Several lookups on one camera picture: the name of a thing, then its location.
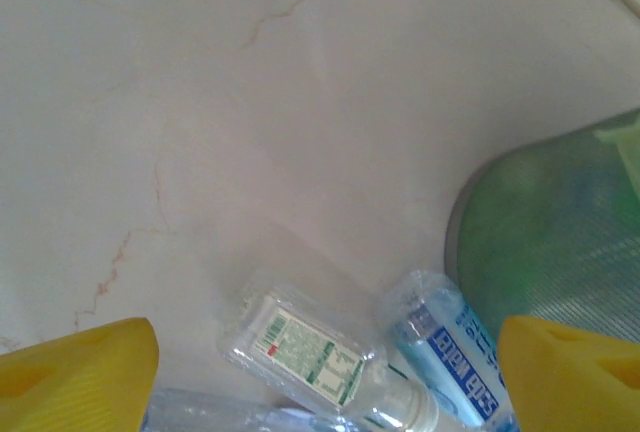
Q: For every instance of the small clear white-label bottle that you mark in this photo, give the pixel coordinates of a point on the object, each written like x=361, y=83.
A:
x=300, y=352

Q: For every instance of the translucent green trash bin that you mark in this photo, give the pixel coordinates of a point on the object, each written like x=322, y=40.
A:
x=565, y=297

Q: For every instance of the clear water bottle blue cap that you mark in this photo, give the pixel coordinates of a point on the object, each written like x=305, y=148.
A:
x=450, y=347

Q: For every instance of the crushed clear plastic bottle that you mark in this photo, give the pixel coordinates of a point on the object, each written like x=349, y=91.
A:
x=225, y=414

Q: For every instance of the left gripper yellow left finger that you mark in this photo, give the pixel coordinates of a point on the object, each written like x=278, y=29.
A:
x=65, y=382

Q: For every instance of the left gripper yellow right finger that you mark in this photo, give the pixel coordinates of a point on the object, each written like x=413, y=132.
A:
x=575, y=382

